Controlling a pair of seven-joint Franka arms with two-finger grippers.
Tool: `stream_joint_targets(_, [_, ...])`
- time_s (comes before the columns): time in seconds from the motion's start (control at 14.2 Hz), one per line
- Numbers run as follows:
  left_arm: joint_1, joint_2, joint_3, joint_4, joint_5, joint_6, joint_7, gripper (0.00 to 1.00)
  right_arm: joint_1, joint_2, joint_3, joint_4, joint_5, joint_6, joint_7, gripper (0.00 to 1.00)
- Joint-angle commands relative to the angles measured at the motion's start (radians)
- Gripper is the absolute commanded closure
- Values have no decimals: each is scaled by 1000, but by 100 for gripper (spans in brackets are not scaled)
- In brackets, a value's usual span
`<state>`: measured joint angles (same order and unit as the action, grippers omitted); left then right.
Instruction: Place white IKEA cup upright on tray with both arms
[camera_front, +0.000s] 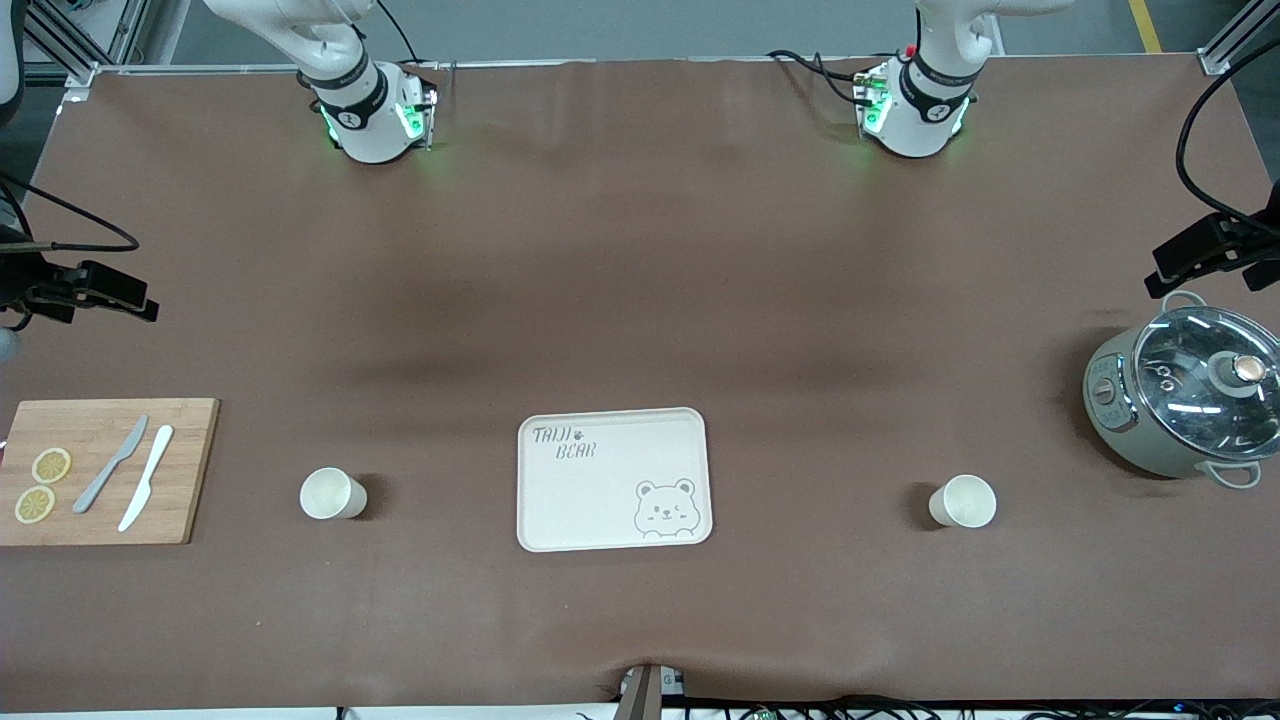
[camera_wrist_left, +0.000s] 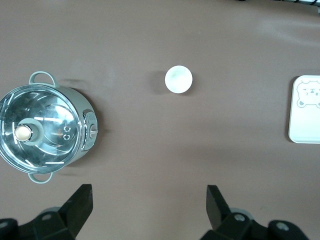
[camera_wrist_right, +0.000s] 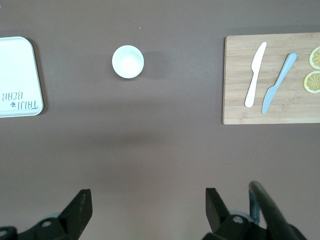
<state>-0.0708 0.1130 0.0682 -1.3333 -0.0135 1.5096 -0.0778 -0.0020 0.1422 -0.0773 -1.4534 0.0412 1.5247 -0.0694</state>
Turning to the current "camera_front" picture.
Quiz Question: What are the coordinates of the black base cable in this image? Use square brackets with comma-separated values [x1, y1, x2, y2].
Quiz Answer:
[765, 48, 873, 106]
[375, 0, 446, 71]

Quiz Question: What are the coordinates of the table edge clamp bracket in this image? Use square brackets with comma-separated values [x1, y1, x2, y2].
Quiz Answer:
[615, 663, 687, 720]

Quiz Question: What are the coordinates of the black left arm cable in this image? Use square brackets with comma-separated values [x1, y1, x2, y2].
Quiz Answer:
[1176, 38, 1280, 221]

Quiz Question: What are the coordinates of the white plastic knife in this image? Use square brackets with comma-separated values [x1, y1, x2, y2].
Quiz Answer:
[118, 425, 175, 533]

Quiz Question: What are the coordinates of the grey electric cooking pot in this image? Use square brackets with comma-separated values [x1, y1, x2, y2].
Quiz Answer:
[1083, 290, 1280, 491]

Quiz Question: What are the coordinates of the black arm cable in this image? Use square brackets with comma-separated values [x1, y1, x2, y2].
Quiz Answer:
[0, 172, 141, 253]
[1176, 38, 1280, 221]

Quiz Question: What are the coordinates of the white plastic cup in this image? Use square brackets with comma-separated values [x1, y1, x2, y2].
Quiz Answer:
[300, 467, 368, 521]
[928, 474, 997, 529]

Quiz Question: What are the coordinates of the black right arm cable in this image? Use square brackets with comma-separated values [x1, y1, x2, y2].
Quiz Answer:
[0, 172, 141, 253]

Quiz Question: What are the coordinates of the aluminium frame profile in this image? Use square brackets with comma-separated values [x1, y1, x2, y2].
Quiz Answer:
[1198, 0, 1280, 76]
[20, 0, 151, 86]

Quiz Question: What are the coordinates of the grey plastic knife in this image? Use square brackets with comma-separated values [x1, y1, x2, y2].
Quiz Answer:
[72, 415, 149, 515]

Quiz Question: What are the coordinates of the white bear print tray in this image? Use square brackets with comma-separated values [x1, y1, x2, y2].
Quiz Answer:
[516, 406, 714, 553]

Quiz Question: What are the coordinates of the wooden cutting board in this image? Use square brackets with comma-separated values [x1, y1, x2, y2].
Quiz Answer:
[0, 398, 220, 547]

